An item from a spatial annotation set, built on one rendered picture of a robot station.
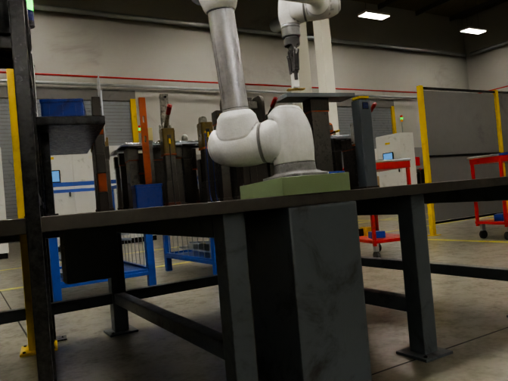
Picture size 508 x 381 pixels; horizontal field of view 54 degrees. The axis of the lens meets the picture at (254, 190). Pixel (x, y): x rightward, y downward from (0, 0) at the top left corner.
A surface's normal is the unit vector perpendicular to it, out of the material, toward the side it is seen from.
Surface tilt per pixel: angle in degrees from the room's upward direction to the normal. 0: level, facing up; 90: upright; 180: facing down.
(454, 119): 90
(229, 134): 93
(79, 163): 90
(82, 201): 90
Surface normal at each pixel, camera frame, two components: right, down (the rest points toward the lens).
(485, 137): 0.51, -0.06
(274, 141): -0.34, 0.02
